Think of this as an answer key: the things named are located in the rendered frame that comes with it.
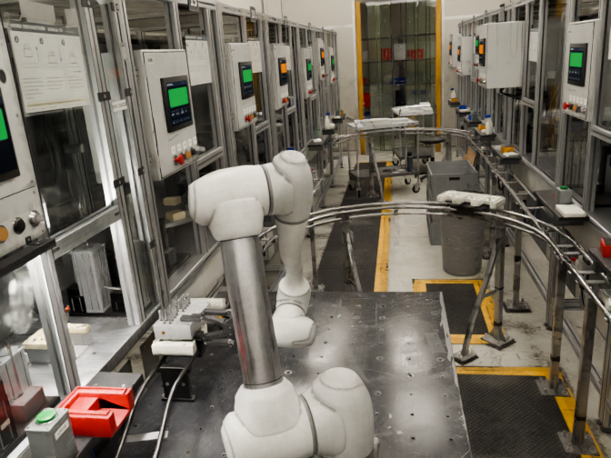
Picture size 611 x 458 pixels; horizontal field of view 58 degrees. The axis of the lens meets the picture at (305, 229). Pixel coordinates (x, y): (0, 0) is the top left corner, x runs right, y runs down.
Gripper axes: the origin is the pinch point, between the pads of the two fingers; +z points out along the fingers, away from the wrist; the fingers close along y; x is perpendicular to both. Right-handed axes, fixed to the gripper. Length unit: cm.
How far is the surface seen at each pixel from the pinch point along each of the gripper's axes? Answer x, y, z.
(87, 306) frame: -8.0, 0.7, 41.1
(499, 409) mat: -87, -84, -122
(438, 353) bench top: -26, -19, -83
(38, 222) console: 41, 48, 20
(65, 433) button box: 63, 6, 7
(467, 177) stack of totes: -333, -21, -133
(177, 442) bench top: 27.7, -23.8, -3.7
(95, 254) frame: -9.7, 20.0, 36.5
